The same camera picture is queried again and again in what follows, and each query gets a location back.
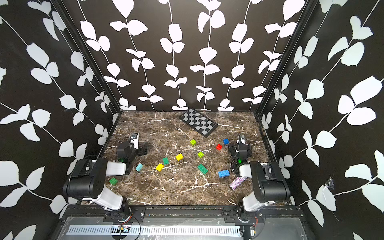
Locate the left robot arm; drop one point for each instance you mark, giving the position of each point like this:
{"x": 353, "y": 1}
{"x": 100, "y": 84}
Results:
{"x": 87, "y": 180}

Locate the black white checkerboard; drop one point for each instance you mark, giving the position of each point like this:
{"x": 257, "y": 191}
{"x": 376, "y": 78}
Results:
{"x": 198, "y": 122}

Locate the red small brick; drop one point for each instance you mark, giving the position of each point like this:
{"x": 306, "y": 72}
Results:
{"x": 219, "y": 147}

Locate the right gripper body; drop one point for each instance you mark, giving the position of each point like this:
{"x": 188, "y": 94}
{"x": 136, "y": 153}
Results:
{"x": 240, "y": 147}

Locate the green long brick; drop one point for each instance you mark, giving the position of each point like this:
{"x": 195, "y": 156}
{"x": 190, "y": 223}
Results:
{"x": 202, "y": 169}

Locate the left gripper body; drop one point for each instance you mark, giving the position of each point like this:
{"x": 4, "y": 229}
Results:
{"x": 139, "y": 150}

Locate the blue long brick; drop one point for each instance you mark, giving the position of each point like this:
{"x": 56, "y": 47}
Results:
{"x": 224, "y": 173}

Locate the lime green small brick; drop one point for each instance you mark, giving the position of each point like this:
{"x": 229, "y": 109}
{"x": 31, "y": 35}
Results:
{"x": 193, "y": 142}

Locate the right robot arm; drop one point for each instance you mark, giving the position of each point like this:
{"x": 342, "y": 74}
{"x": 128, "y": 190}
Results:
{"x": 268, "y": 183}

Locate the white slotted cable duct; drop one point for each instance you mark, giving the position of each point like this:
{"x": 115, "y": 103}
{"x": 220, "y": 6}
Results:
{"x": 135, "y": 230}

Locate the yellow brick lower left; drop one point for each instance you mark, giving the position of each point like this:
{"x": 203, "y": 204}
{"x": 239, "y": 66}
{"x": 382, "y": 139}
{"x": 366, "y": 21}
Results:
{"x": 159, "y": 167}

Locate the black mounting rail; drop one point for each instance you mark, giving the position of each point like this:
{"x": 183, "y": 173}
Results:
{"x": 230, "y": 214}

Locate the yellow small brick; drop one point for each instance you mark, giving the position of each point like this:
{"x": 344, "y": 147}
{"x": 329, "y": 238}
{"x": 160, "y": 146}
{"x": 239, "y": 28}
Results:
{"x": 179, "y": 157}

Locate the purple glitter microphone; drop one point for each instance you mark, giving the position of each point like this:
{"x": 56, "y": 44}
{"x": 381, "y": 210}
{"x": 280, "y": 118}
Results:
{"x": 237, "y": 182}

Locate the bright green brick left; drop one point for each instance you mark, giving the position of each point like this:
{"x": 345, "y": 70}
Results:
{"x": 113, "y": 181}

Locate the teal small brick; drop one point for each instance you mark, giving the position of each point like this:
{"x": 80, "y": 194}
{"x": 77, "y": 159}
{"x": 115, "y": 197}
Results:
{"x": 139, "y": 167}

